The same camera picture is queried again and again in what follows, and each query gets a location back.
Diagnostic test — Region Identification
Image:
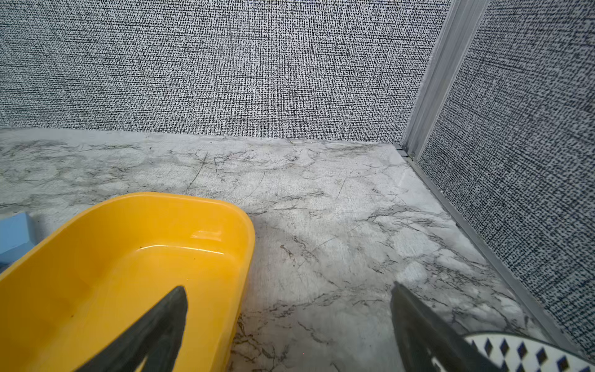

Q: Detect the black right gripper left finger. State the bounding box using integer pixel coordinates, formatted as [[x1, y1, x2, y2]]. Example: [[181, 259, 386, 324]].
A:
[[79, 286, 188, 371]]

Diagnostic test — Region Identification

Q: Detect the patterned plate with yellow food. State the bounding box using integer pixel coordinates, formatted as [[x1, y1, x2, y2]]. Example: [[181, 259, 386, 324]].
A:
[[430, 332, 594, 371]]

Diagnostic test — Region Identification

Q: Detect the yellow plastic tray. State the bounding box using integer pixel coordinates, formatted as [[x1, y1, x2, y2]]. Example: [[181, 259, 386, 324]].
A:
[[1, 192, 255, 371]]

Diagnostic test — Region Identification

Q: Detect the light blue block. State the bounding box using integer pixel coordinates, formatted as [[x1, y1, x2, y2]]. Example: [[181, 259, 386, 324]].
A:
[[0, 212, 39, 266]]

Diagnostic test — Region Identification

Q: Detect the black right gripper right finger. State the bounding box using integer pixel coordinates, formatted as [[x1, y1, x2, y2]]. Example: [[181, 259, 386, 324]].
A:
[[390, 282, 498, 371]]

